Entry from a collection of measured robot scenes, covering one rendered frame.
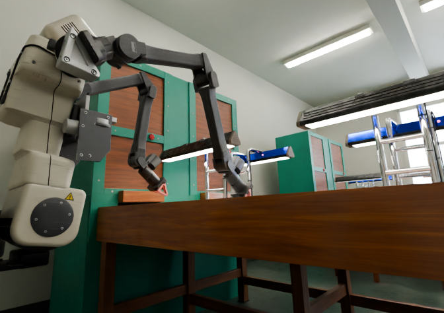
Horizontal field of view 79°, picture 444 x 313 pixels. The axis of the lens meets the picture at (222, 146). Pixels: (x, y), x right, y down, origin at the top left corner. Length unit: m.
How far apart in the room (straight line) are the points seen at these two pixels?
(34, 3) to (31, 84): 2.13
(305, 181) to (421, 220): 3.39
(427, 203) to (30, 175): 0.94
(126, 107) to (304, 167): 2.79
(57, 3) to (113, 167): 1.82
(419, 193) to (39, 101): 0.99
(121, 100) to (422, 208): 1.72
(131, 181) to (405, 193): 1.54
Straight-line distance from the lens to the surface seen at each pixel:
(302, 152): 4.09
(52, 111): 0.97
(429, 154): 1.18
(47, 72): 0.94
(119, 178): 1.84
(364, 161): 6.24
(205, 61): 1.18
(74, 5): 3.22
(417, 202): 0.70
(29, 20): 2.97
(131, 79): 1.46
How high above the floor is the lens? 0.73
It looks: 13 degrees up
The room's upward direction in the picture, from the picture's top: 2 degrees counter-clockwise
